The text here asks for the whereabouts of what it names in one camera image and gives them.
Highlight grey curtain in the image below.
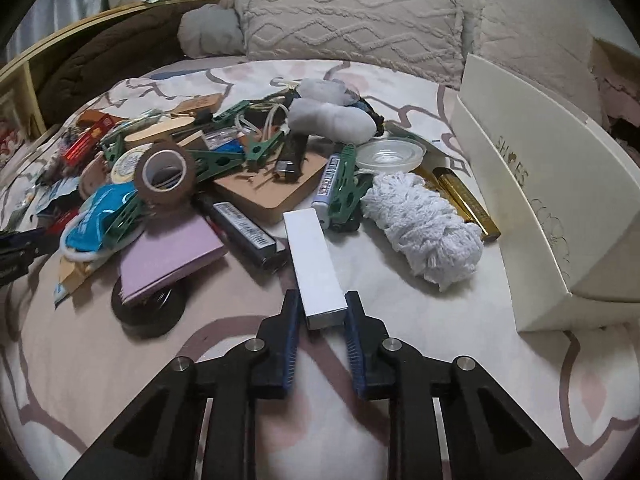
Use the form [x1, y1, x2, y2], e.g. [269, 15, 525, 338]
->
[10, 0, 108, 56]

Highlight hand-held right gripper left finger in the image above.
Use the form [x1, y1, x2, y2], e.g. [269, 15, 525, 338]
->
[62, 289, 301, 480]

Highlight grey plush pouch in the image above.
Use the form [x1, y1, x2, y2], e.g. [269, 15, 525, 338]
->
[287, 97, 376, 143]

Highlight white fluffy pouch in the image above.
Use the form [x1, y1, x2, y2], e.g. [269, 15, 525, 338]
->
[295, 78, 351, 107]

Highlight black round tin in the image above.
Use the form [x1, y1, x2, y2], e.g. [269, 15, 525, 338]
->
[111, 275, 187, 338]

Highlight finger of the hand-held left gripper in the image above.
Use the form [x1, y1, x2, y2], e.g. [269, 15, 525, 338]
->
[0, 227, 63, 263]

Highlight cork board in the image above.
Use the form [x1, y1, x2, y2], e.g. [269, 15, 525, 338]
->
[212, 132, 341, 225]

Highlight round white tape measure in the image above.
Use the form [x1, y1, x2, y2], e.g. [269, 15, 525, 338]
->
[111, 142, 151, 184]

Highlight white cord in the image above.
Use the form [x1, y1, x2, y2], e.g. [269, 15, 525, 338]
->
[235, 102, 291, 141]

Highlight clear zip bag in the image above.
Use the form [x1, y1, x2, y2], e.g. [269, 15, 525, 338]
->
[205, 127, 241, 151]

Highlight white and blue flat packet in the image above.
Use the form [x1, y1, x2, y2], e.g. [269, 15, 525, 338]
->
[52, 280, 76, 306]

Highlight white marker tube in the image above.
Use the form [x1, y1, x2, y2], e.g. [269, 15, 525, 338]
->
[311, 152, 346, 228]

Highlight white shoe box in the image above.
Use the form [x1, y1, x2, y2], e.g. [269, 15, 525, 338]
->
[450, 52, 640, 335]

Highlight black lighter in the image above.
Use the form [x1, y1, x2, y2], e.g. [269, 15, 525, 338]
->
[272, 132, 308, 183]

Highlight red cigarette box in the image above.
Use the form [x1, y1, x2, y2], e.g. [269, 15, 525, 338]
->
[62, 114, 126, 163]

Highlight brown tape roll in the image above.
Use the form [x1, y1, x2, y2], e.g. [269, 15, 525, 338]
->
[132, 140, 198, 206]

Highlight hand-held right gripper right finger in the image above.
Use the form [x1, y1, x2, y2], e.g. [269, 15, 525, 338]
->
[344, 290, 583, 480]

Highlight white crochet cloth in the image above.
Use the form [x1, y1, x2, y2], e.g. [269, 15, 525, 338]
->
[360, 171, 486, 291]

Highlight pink clothes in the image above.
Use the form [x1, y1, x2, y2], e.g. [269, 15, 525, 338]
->
[592, 67, 640, 126]

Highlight wooden shelf unit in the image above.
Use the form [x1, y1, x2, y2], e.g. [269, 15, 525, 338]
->
[0, 0, 226, 136]

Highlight white rectangular box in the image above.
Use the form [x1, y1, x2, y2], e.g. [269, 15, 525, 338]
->
[282, 208, 348, 331]

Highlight beige knitted pillow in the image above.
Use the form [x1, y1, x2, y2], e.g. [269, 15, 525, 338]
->
[235, 0, 468, 83]
[462, 0, 606, 126]

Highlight clear plastic lid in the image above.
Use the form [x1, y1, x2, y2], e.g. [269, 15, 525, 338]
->
[356, 139, 428, 173]

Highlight grey pillow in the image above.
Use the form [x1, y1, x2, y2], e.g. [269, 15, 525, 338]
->
[177, 4, 246, 58]

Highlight purple notepad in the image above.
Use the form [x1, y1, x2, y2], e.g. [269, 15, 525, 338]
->
[118, 215, 226, 306]

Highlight green clip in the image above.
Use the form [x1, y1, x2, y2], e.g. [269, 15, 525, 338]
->
[102, 132, 126, 166]
[190, 147, 246, 183]
[242, 127, 286, 171]
[327, 144, 373, 233]
[100, 195, 156, 251]

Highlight wooden block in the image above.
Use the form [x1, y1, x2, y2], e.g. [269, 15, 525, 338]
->
[59, 255, 101, 301]

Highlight gold lighter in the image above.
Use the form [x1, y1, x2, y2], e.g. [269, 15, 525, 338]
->
[412, 164, 483, 238]
[432, 167, 502, 242]

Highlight brown folded blanket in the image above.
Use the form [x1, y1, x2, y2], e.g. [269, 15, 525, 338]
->
[37, 7, 201, 116]

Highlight white ring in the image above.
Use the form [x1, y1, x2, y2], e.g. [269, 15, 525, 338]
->
[59, 210, 126, 263]

